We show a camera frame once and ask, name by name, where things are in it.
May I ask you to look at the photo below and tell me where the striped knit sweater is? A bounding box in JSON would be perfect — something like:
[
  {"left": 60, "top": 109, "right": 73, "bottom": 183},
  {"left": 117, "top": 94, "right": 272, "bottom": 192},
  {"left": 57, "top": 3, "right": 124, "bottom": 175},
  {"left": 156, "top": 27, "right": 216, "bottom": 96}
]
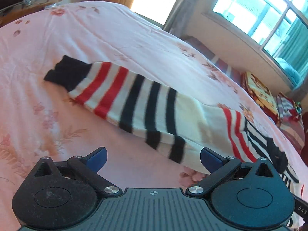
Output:
[{"left": 43, "top": 54, "right": 305, "bottom": 226}]

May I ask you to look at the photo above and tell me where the pink floral bed sheet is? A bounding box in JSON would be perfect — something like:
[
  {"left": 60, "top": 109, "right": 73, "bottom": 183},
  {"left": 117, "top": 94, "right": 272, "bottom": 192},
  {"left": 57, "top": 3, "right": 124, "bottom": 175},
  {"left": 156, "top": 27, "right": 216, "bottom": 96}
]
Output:
[{"left": 1, "top": 2, "right": 307, "bottom": 230}]

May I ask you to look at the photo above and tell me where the striped pillow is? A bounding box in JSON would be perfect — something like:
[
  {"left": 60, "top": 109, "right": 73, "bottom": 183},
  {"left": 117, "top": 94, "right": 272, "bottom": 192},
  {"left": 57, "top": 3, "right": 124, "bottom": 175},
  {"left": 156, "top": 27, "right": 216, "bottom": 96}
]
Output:
[{"left": 276, "top": 93, "right": 305, "bottom": 154}]

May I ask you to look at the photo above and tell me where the red decorative bow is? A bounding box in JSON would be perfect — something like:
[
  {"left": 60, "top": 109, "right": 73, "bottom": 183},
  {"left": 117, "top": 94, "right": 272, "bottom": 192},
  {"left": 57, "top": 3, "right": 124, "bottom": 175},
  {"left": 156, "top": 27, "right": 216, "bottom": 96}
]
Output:
[{"left": 288, "top": 100, "right": 302, "bottom": 121}]

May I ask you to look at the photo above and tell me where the folded yellow red blanket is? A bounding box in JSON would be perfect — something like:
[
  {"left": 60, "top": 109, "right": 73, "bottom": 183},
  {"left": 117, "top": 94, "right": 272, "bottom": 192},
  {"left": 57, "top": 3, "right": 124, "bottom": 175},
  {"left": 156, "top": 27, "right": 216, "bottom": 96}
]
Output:
[{"left": 241, "top": 71, "right": 280, "bottom": 124}]

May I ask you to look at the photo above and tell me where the striped mattress cover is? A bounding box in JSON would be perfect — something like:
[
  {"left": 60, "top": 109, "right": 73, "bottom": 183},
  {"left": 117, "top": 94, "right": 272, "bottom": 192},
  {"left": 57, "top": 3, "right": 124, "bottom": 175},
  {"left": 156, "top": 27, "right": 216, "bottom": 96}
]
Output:
[{"left": 181, "top": 35, "right": 241, "bottom": 85}]

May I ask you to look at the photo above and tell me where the teal blanket on sill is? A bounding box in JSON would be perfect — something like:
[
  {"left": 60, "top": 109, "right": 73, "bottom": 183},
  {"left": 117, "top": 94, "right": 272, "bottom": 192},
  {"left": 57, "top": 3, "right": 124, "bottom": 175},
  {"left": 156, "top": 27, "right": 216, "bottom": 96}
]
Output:
[{"left": 275, "top": 57, "right": 302, "bottom": 86}]

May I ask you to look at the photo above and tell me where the window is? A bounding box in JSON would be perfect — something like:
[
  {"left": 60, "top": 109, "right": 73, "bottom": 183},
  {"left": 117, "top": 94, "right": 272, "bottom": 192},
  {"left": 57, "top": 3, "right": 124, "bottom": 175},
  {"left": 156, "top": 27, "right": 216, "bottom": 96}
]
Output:
[{"left": 210, "top": 0, "right": 307, "bottom": 87}]

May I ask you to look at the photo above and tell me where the wooden side table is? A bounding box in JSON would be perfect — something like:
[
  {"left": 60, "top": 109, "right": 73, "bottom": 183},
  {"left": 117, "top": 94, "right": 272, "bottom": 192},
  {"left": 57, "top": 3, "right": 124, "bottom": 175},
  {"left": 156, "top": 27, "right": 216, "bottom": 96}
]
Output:
[{"left": 1, "top": 0, "right": 62, "bottom": 27}]

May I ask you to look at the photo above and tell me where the grey left curtain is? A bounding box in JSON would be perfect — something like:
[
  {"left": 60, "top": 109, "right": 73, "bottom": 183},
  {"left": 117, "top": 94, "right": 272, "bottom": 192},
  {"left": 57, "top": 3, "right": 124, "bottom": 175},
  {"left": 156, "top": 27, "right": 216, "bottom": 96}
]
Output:
[{"left": 163, "top": 0, "right": 217, "bottom": 38}]

